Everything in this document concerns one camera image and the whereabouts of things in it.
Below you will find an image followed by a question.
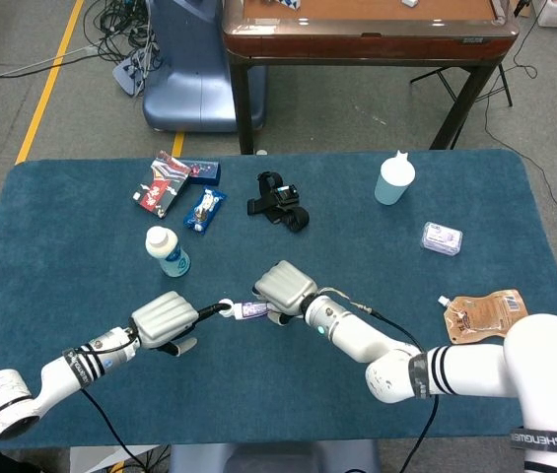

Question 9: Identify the tangled floor cable bundle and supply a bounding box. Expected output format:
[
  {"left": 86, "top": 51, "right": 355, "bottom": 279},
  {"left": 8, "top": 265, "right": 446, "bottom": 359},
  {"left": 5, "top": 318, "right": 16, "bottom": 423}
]
[{"left": 85, "top": 0, "right": 162, "bottom": 66}]

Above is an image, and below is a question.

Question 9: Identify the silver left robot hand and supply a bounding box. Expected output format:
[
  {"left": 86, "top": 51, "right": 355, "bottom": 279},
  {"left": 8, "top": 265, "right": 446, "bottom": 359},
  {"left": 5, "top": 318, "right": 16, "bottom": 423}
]
[{"left": 129, "top": 290, "right": 233, "bottom": 357}]

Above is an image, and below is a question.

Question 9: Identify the brown pouch white spout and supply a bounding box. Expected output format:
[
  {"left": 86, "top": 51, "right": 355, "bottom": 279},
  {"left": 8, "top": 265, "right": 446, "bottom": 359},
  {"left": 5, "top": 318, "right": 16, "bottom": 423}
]
[{"left": 437, "top": 289, "right": 528, "bottom": 345}]

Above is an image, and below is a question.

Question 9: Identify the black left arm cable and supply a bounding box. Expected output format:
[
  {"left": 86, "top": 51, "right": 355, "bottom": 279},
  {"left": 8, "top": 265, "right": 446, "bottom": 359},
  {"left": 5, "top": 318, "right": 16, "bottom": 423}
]
[{"left": 80, "top": 388, "right": 151, "bottom": 473}]

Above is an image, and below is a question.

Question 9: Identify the light blue plastic cup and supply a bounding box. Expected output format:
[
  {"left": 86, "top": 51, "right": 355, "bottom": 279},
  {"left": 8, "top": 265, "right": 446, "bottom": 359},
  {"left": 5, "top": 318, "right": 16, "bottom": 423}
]
[{"left": 374, "top": 150, "right": 417, "bottom": 206}]

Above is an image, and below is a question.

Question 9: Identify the grey power strip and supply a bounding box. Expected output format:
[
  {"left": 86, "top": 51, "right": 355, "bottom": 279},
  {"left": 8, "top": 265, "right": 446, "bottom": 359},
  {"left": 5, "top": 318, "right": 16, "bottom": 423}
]
[{"left": 112, "top": 46, "right": 154, "bottom": 98}]

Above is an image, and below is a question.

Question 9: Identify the red black white box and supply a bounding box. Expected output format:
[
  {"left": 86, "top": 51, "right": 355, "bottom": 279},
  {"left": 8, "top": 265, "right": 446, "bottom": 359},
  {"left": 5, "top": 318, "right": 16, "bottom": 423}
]
[{"left": 132, "top": 150, "right": 192, "bottom": 219}]

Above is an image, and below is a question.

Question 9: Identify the black tripod stand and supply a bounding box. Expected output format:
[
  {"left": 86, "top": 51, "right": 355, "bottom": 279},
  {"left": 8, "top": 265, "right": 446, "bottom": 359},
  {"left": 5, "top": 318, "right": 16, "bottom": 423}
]
[{"left": 409, "top": 62, "right": 515, "bottom": 108}]

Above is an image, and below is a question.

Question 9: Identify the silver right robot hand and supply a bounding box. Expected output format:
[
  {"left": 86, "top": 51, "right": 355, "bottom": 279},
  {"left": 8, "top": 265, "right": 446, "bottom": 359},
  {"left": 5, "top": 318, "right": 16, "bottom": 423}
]
[{"left": 251, "top": 259, "right": 319, "bottom": 326}]

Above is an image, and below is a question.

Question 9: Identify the white milk bottle blue label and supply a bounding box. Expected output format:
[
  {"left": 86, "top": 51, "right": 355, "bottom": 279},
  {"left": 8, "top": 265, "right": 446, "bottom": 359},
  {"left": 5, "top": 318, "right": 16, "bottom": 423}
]
[{"left": 145, "top": 226, "right": 192, "bottom": 279}]

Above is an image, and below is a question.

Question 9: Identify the white floor cable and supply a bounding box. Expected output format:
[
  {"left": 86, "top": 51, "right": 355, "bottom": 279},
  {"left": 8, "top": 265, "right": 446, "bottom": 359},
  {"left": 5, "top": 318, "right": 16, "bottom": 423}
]
[{"left": 0, "top": 44, "right": 100, "bottom": 89}]

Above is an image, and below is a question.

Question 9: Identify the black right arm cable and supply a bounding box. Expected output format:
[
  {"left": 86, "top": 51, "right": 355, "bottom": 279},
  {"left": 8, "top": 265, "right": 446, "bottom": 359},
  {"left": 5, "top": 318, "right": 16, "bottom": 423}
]
[{"left": 324, "top": 288, "right": 441, "bottom": 473}]

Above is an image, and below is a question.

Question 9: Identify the blue felt table cloth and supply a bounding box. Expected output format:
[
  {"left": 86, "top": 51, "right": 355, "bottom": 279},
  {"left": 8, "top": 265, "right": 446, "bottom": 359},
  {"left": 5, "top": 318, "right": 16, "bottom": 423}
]
[{"left": 0, "top": 149, "right": 557, "bottom": 452}]

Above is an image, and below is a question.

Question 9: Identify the blue purple robot pedestal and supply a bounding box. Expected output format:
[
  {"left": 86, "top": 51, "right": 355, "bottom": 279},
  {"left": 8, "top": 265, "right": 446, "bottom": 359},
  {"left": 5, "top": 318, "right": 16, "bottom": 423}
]
[{"left": 142, "top": 0, "right": 268, "bottom": 133}]

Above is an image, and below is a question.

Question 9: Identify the brown mahjong table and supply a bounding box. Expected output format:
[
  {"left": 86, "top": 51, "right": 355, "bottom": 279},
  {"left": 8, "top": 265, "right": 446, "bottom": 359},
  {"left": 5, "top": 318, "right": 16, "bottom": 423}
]
[{"left": 222, "top": 0, "right": 521, "bottom": 155}]

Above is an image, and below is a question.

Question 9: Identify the small purple white tube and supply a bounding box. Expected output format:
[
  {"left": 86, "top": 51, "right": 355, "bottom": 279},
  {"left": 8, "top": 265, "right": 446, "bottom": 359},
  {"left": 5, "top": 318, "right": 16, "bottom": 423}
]
[{"left": 218, "top": 297, "right": 272, "bottom": 321}]

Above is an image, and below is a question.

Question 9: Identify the black camera strap mount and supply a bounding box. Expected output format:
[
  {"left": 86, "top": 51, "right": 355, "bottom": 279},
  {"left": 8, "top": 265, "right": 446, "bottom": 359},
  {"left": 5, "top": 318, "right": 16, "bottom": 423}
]
[{"left": 246, "top": 170, "right": 311, "bottom": 235}]

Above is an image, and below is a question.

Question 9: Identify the blue grey robot torso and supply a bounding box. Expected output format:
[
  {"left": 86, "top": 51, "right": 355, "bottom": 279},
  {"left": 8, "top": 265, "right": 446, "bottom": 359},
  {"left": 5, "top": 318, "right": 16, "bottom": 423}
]
[{"left": 169, "top": 440, "right": 383, "bottom": 473}]

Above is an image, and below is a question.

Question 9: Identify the dark blue flat box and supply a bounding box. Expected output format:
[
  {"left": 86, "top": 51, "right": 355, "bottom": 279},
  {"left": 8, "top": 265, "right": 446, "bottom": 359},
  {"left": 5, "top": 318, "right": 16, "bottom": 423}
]
[{"left": 178, "top": 160, "right": 222, "bottom": 187}]

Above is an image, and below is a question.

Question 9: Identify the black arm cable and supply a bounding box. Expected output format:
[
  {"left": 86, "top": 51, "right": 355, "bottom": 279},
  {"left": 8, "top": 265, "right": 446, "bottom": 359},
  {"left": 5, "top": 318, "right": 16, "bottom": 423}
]
[
  {"left": 80, "top": 388, "right": 151, "bottom": 473},
  {"left": 324, "top": 288, "right": 441, "bottom": 473}
]

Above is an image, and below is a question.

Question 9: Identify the clear purple small box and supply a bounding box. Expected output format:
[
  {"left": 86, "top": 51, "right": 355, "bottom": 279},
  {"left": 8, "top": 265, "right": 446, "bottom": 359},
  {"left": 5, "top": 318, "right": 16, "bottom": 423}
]
[{"left": 419, "top": 221, "right": 463, "bottom": 257}]

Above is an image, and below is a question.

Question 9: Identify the blue cookie snack packet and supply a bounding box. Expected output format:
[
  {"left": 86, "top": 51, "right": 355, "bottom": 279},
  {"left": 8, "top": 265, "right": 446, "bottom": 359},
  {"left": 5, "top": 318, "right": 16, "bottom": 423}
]
[{"left": 182, "top": 185, "right": 227, "bottom": 235}]

